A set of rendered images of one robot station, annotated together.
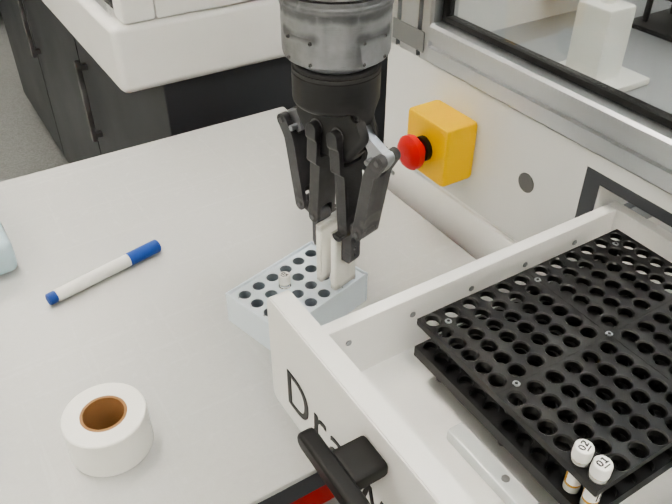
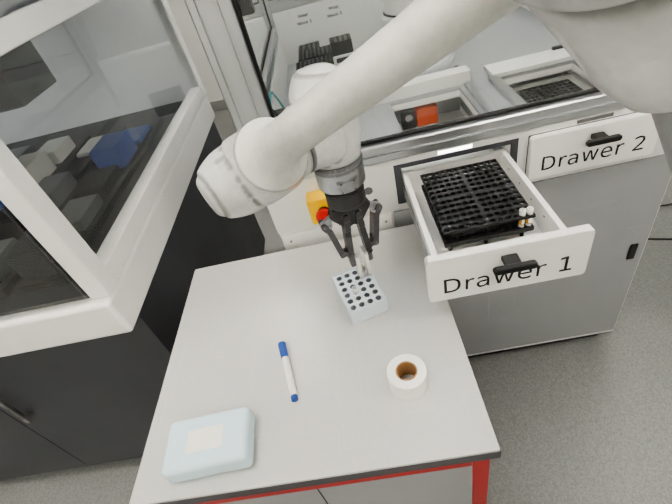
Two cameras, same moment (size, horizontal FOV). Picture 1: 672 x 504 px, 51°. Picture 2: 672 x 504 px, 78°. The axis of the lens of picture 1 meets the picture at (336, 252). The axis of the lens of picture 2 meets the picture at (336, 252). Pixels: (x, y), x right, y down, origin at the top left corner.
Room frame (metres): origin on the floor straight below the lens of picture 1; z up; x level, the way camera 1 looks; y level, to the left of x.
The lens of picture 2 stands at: (0.18, 0.54, 1.45)
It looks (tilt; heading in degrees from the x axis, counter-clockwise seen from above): 41 degrees down; 309
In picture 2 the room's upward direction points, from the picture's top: 16 degrees counter-clockwise
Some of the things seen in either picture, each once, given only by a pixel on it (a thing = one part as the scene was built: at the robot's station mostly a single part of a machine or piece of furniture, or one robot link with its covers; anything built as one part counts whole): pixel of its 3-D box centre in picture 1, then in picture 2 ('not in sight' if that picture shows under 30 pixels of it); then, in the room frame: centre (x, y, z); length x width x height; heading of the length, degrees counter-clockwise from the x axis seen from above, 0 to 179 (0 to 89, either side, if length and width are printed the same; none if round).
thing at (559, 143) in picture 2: not in sight; (591, 145); (0.17, -0.47, 0.87); 0.29 x 0.02 x 0.11; 32
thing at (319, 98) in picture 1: (336, 107); (347, 203); (0.56, 0.00, 0.99); 0.08 x 0.07 x 0.09; 47
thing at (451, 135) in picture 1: (438, 143); (323, 206); (0.71, -0.12, 0.88); 0.07 x 0.05 x 0.07; 32
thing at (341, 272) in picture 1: (343, 256); (365, 260); (0.55, -0.01, 0.84); 0.03 x 0.01 x 0.07; 137
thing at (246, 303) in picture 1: (298, 296); (359, 292); (0.56, 0.04, 0.78); 0.12 x 0.08 x 0.04; 137
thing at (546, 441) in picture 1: (505, 391); (488, 222); (0.32, -0.12, 0.90); 0.18 x 0.02 x 0.01; 32
